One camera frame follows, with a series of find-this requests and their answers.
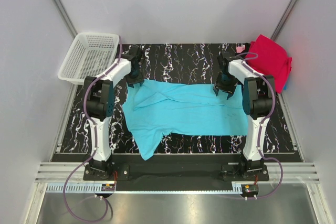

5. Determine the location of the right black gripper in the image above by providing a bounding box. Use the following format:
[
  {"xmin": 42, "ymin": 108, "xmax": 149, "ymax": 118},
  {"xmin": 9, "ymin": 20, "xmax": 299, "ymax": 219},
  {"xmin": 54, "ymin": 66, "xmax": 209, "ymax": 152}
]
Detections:
[{"xmin": 213, "ymin": 72, "xmax": 239, "ymax": 99}]

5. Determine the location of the cyan t shirt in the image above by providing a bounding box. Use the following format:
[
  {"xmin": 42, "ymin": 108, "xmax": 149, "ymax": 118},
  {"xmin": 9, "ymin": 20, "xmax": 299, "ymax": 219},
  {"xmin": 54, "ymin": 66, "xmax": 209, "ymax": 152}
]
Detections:
[{"xmin": 122, "ymin": 80, "xmax": 247, "ymax": 161}]

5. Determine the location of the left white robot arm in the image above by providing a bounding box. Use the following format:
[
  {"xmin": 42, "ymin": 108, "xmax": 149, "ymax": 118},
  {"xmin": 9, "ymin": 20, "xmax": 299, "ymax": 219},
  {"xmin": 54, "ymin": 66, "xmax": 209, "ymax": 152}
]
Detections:
[{"xmin": 83, "ymin": 45, "xmax": 144, "ymax": 180}]

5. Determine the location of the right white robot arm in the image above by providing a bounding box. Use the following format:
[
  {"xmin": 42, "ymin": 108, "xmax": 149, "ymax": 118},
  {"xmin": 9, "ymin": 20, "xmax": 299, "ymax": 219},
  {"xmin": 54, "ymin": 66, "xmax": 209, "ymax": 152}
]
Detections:
[{"xmin": 213, "ymin": 52, "xmax": 276, "ymax": 162}]

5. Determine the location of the pink paper tag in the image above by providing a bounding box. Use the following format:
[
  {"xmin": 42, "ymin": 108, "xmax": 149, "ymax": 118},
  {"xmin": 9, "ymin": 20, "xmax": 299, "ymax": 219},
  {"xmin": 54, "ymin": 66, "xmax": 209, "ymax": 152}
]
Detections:
[{"xmin": 236, "ymin": 45, "xmax": 245, "ymax": 54}]

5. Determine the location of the white plastic basket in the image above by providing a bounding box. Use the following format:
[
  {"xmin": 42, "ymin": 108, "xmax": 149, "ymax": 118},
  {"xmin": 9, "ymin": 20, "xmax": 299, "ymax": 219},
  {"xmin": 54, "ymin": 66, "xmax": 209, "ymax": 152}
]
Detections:
[{"xmin": 58, "ymin": 32, "xmax": 120, "ymax": 85}]

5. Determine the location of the folded red t shirt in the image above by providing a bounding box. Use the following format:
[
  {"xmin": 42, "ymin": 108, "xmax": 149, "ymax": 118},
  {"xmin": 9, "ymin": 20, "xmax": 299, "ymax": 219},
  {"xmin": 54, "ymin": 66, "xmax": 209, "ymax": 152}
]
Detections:
[{"xmin": 245, "ymin": 35, "xmax": 292, "ymax": 93}]

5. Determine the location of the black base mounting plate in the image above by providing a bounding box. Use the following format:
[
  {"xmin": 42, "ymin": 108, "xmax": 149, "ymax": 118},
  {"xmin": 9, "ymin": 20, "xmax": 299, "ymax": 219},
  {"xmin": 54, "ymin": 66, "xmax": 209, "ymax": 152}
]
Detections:
[{"xmin": 83, "ymin": 154, "xmax": 269, "ymax": 193}]

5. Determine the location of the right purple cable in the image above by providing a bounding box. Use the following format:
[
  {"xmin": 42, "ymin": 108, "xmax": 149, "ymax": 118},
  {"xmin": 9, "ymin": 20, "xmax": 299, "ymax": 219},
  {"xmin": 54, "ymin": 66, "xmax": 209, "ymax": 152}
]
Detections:
[{"xmin": 235, "ymin": 52, "xmax": 284, "ymax": 200}]

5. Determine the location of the purple cable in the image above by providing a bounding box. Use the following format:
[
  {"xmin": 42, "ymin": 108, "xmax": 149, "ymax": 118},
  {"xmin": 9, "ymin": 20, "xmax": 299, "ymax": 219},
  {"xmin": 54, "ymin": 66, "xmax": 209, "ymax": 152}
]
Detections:
[
  {"xmin": 235, "ymin": 52, "xmax": 284, "ymax": 200},
  {"xmin": 62, "ymin": 42, "xmax": 124, "ymax": 221}
]

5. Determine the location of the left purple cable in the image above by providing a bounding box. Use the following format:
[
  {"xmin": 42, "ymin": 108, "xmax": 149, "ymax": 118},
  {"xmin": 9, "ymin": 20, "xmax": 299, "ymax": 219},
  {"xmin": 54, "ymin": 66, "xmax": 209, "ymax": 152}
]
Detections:
[{"xmin": 62, "ymin": 42, "xmax": 124, "ymax": 221}]

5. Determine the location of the left corner metal post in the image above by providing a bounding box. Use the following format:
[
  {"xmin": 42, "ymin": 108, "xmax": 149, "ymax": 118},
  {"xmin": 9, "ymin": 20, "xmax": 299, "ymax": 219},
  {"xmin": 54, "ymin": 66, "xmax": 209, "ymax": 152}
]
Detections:
[{"xmin": 52, "ymin": 0, "xmax": 78, "ymax": 38}]

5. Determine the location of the corner metal post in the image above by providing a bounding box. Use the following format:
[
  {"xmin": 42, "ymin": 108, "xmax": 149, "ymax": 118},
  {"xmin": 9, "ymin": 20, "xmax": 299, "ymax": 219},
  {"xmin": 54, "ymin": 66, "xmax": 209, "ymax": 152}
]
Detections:
[
  {"xmin": 52, "ymin": 0, "xmax": 78, "ymax": 38},
  {"xmin": 270, "ymin": 0, "xmax": 299, "ymax": 41}
]

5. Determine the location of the right corner metal post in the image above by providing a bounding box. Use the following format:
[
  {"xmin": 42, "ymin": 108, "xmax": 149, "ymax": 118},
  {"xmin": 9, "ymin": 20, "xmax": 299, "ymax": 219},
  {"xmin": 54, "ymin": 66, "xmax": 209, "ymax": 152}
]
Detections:
[{"xmin": 270, "ymin": 0, "xmax": 299, "ymax": 41}]

